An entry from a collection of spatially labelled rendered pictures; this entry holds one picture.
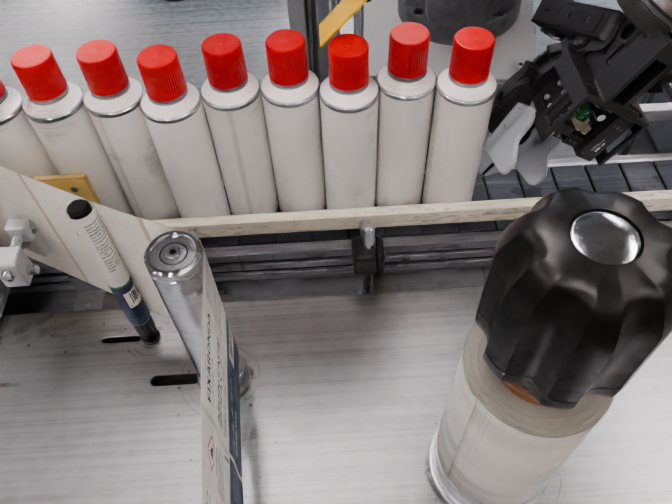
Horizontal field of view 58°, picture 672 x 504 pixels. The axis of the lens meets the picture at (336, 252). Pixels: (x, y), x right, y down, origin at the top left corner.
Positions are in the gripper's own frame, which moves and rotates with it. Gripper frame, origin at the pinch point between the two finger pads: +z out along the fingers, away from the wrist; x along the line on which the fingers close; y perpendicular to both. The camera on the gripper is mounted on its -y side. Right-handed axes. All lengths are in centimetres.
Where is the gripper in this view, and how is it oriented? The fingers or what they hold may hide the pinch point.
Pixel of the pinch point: (488, 159)
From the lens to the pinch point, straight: 64.3
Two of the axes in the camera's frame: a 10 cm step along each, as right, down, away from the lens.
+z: -4.7, 5.4, 6.9
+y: 0.5, 8.0, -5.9
